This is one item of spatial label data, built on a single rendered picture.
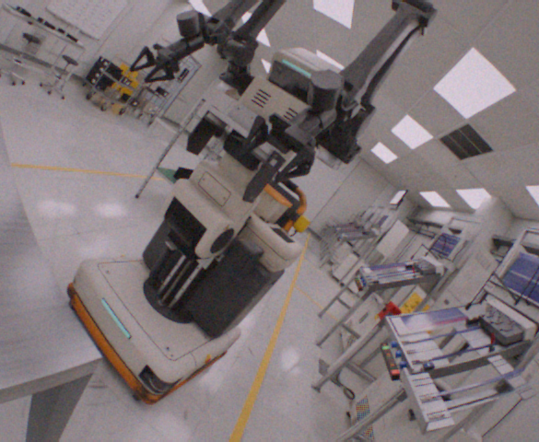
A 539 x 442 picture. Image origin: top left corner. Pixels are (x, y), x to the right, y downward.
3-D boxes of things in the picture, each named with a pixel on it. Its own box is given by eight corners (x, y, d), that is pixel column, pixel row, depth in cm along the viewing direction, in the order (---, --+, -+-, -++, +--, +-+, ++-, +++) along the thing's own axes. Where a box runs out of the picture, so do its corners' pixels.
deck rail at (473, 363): (411, 383, 107) (413, 373, 107) (410, 381, 109) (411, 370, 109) (529, 350, 94) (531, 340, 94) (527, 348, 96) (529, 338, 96)
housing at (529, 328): (521, 352, 97) (526, 328, 96) (484, 320, 145) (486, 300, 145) (531, 348, 96) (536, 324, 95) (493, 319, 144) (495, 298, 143)
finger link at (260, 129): (257, 157, 49) (294, 127, 52) (228, 135, 51) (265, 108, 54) (259, 179, 55) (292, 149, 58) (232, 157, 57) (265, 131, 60)
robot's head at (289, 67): (288, 80, 99) (300, 44, 88) (335, 110, 93) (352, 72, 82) (262, 87, 91) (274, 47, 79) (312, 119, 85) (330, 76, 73)
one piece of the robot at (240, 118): (201, 157, 99) (240, 106, 95) (259, 206, 91) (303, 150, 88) (174, 144, 84) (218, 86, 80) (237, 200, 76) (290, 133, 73)
